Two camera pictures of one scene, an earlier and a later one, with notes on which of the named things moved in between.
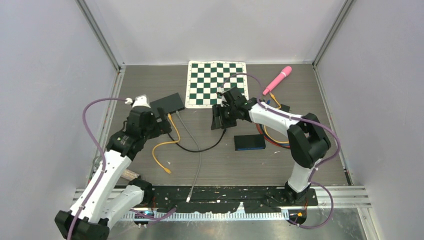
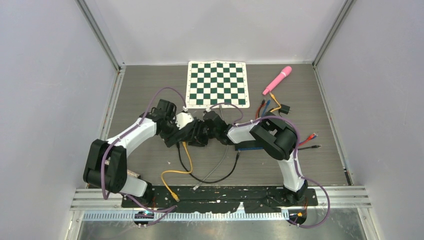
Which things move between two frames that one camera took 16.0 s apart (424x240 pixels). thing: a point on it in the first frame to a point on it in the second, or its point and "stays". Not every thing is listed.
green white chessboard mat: [204, 77] stays
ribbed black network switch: [249, 142] stays
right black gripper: [218, 110] to [197, 139]
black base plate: [225, 199] stays
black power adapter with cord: [284, 107] stays
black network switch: [171, 104] to [184, 134]
